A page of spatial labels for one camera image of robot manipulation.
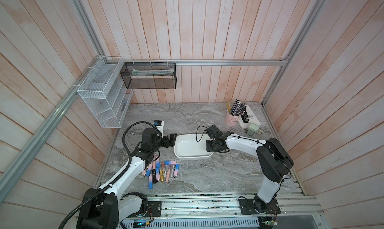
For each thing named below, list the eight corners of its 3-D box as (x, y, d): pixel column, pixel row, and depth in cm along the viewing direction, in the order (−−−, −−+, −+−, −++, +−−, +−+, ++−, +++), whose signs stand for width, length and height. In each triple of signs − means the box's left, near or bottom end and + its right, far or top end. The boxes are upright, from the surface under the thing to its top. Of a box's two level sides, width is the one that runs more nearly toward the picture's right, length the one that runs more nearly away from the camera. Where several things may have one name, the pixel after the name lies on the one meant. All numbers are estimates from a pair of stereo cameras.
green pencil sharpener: (246, 136, 103) (249, 130, 98) (246, 128, 108) (249, 122, 102) (255, 138, 102) (259, 132, 96) (255, 130, 107) (259, 124, 101)
